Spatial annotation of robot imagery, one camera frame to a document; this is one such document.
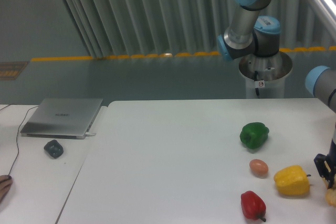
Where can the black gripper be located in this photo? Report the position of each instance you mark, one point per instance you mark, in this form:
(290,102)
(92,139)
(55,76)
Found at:
(325,165)

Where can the triangular toasted bread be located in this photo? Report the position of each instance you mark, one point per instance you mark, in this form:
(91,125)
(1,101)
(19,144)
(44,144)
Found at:
(330,196)

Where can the yellow bell pepper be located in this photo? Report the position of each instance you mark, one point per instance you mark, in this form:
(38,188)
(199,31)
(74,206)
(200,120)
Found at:
(292,181)

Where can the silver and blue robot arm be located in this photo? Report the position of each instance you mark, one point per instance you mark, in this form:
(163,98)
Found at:
(254,40)

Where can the person's hand on mouse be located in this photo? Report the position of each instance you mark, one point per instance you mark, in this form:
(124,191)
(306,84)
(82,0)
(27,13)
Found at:
(6,182)

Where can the brown egg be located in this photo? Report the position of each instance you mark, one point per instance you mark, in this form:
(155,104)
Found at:
(258,167)

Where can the green bell pepper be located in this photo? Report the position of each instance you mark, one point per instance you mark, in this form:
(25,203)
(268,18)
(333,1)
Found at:
(254,135)

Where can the red bell pepper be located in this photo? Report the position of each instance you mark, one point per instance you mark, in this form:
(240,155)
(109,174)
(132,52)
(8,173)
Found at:
(253,207)

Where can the small black plastic part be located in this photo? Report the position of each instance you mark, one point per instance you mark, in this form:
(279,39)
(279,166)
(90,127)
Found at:
(54,149)

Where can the silver closed laptop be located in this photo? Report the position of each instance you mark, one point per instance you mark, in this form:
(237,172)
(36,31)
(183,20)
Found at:
(63,118)

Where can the white cylindrical robot pedestal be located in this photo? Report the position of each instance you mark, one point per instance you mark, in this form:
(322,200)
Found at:
(265,77)

